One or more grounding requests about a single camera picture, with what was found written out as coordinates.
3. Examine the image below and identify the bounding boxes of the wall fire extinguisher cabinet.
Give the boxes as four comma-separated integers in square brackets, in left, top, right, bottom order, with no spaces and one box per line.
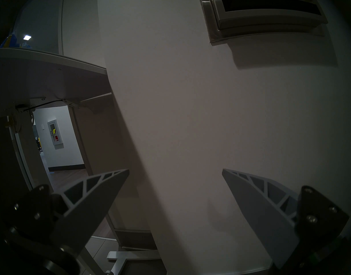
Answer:
[47,120,64,149]

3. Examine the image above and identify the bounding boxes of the thin black table cable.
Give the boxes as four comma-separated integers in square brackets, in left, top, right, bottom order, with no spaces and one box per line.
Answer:
[24,99,65,111]

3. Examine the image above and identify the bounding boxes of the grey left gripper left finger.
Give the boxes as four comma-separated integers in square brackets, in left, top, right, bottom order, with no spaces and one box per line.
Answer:
[8,169,130,254]

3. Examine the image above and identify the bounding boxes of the white table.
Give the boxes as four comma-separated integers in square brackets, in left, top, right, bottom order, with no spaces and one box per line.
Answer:
[0,48,161,275]

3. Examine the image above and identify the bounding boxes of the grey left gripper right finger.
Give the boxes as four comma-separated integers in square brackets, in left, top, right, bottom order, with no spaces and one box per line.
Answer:
[222,168,350,270]

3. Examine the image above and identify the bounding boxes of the stainless steel dispenser cabinet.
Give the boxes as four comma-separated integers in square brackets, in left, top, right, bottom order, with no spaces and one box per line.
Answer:
[197,0,328,46]

